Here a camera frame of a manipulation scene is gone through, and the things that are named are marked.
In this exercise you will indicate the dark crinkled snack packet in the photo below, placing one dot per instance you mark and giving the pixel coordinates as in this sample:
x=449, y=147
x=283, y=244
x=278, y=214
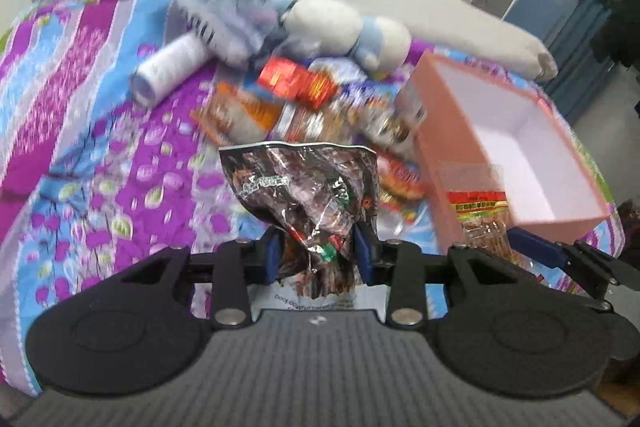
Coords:
x=300, y=187

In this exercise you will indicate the grey long pillow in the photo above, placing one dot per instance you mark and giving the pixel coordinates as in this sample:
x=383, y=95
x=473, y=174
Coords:
x=450, y=22

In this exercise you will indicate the blue curtain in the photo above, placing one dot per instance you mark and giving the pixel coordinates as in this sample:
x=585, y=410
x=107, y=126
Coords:
x=580, y=32

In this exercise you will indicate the red foil packet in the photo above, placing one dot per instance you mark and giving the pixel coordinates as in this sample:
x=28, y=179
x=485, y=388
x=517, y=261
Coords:
x=297, y=82

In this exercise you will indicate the blue wall panel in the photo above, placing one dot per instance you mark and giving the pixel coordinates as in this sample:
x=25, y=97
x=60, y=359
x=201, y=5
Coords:
x=540, y=9

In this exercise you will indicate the white plush toy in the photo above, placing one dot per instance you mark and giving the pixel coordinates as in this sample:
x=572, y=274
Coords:
x=325, y=27

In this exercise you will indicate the orange snack packet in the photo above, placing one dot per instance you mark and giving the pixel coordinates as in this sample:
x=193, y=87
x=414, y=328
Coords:
x=240, y=112

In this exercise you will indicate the floral purple bedsheet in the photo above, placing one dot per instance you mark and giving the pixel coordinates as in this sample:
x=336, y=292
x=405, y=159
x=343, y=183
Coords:
x=90, y=132

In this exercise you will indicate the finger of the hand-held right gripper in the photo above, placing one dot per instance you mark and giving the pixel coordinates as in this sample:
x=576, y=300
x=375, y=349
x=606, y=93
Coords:
x=535, y=248

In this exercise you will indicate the clear red-label snack packet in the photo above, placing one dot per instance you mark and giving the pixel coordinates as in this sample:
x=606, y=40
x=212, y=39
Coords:
x=480, y=217

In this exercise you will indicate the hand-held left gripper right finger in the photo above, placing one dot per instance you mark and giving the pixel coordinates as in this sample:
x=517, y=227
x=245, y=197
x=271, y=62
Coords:
x=362, y=257

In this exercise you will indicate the pile of snack packets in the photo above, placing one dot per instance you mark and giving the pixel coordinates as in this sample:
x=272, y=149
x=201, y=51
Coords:
x=350, y=112

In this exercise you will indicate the white cylinder container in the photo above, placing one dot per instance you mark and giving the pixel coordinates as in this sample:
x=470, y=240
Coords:
x=167, y=67

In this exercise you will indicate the pink cardboard box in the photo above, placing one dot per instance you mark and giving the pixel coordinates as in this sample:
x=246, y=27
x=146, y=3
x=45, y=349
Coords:
x=515, y=142

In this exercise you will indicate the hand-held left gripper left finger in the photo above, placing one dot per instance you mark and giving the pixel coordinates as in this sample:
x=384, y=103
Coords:
x=272, y=253

